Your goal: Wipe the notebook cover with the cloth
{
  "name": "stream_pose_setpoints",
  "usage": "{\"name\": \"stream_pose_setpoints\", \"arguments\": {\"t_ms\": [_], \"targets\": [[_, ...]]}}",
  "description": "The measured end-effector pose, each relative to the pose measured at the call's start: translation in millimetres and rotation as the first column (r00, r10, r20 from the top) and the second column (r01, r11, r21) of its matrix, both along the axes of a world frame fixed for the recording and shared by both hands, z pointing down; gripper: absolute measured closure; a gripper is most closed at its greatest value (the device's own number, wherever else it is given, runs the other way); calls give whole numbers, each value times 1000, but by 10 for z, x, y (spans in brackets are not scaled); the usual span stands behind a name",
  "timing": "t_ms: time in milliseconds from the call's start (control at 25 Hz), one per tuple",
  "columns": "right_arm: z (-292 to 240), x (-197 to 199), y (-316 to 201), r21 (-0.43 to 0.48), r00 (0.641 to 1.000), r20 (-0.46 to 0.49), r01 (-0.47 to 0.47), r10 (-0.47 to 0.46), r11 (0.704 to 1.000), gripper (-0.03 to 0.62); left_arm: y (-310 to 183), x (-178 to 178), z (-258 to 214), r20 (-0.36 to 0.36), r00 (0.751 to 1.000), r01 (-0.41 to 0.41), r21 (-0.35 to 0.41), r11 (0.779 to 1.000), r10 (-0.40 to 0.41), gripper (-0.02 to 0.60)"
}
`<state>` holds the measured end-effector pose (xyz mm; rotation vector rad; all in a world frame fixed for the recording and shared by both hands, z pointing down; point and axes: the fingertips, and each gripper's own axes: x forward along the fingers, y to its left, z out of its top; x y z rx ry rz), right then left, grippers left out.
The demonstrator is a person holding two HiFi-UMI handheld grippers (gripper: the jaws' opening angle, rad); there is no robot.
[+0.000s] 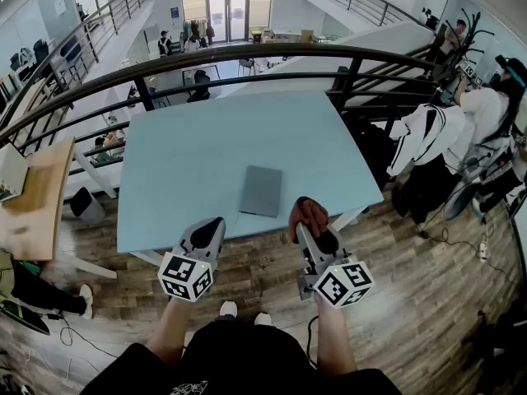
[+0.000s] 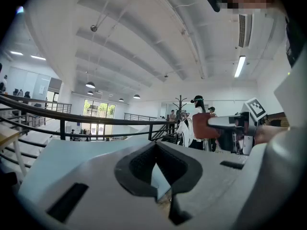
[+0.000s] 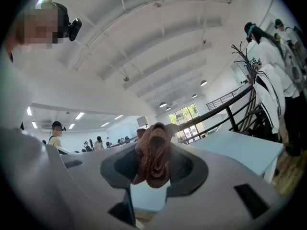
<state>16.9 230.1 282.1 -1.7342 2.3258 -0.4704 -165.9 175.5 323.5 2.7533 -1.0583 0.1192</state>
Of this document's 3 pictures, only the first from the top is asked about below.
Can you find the black balcony railing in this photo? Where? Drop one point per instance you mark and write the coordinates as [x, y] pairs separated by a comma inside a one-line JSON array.
[[110, 15]]

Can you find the black flat device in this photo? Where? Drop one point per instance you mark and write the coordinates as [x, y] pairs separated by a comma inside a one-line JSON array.
[[22, 317]]

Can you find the person's white shoe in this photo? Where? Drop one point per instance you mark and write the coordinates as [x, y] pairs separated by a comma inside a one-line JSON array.
[[228, 309], [262, 318]]

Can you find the person's left white shoe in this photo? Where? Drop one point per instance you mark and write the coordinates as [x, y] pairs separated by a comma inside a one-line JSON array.
[[228, 309]]

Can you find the black coat rack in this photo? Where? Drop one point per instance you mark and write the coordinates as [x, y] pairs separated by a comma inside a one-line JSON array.
[[467, 35]]

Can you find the grey pad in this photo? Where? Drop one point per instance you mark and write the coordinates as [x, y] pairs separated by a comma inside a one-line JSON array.
[[261, 191]]

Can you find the wooden side table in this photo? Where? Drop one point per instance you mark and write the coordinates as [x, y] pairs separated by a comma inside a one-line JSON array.
[[37, 204]]

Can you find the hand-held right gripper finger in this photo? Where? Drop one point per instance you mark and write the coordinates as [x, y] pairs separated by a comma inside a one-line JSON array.
[[327, 245], [305, 243]]

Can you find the glass entrance door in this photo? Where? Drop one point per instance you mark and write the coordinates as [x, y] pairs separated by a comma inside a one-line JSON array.
[[226, 15]]

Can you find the person's right white shoe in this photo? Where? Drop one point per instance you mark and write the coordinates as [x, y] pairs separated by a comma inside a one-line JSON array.
[[262, 318]]

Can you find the white box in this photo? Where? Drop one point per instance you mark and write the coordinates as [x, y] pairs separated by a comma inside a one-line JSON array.
[[12, 173]]

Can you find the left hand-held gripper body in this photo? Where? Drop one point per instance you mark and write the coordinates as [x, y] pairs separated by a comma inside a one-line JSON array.
[[181, 274]]

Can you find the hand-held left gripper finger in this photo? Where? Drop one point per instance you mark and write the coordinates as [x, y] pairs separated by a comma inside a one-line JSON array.
[[218, 245], [189, 233]]

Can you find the black office chair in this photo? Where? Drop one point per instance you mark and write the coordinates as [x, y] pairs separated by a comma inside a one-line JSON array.
[[199, 86]]

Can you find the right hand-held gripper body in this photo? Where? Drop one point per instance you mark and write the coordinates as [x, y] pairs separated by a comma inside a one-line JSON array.
[[341, 284]]

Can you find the white wall poster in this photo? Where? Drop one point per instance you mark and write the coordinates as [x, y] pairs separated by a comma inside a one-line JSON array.
[[60, 5]]

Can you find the white power strip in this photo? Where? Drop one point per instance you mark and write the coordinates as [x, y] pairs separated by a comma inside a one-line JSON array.
[[483, 251]]

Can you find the person's left forearm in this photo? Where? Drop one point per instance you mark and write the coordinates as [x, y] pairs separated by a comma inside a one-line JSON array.
[[169, 331]]

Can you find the white jacket with black stripes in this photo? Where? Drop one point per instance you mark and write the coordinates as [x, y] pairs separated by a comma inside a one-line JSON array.
[[428, 138]]

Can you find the person's right forearm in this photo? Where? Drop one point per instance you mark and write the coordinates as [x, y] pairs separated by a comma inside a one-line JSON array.
[[333, 340]]

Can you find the red-brown cloth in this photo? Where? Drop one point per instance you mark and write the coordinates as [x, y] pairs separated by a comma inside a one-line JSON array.
[[306, 214]]

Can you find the black bag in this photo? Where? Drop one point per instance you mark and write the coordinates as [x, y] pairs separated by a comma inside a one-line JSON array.
[[370, 150]]

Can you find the person's black shirt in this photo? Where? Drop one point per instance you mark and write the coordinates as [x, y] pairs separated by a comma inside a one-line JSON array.
[[247, 360]]

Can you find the grey trash bin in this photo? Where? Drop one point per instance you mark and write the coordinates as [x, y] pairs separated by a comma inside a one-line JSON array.
[[86, 206]]

